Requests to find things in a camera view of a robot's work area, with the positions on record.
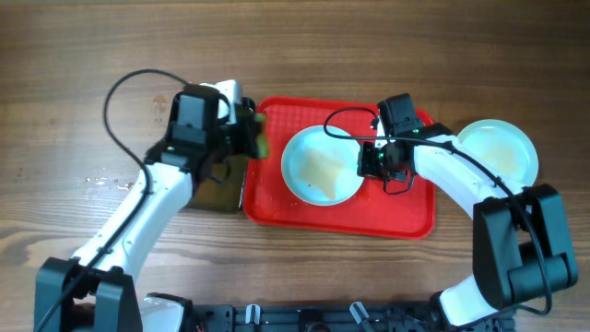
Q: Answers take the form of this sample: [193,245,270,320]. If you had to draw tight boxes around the light blue plate bottom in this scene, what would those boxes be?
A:
[457,119,539,186]

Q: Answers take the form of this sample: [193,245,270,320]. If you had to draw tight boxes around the black water tray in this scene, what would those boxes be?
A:
[186,156,248,213]

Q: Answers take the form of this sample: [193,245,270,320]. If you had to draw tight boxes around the red plastic serving tray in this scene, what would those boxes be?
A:
[242,96,435,239]

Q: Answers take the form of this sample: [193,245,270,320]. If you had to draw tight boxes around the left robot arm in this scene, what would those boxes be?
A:
[34,80,266,331]

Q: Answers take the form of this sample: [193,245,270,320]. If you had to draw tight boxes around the light blue plate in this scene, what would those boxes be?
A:
[457,119,539,186]
[280,125,364,207]

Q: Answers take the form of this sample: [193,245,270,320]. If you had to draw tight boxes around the green yellow sponge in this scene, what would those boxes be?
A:
[254,113,269,159]

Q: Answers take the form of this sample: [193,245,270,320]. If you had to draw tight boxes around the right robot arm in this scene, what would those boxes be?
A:
[359,124,578,331]

